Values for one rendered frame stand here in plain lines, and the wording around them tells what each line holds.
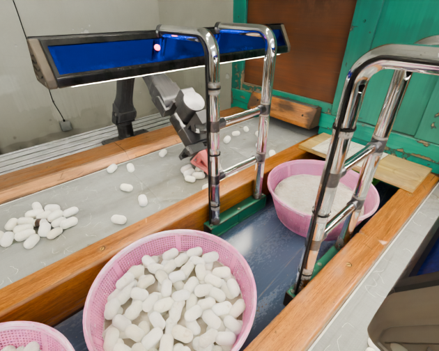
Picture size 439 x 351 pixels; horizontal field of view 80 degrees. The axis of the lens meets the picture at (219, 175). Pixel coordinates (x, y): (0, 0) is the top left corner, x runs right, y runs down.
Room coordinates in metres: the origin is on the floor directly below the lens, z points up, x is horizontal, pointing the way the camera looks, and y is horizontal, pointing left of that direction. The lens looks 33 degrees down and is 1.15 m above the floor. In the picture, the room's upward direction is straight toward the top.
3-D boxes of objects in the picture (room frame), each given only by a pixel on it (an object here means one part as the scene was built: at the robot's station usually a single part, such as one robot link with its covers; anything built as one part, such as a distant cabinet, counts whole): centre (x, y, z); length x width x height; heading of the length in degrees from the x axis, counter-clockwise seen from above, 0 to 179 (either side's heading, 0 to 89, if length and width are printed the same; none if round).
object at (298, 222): (0.55, -0.26, 0.72); 0.27 x 0.27 x 0.10
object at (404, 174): (0.69, -0.42, 0.77); 0.33 x 0.15 x 0.01; 41
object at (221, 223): (0.58, 0.01, 0.90); 0.20 x 0.19 x 0.45; 131
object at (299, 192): (0.55, -0.26, 0.71); 0.22 x 0.22 x 0.06
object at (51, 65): (0.65, 0.06, 1.08); 0.62 x 0.08 x 0.07; 131
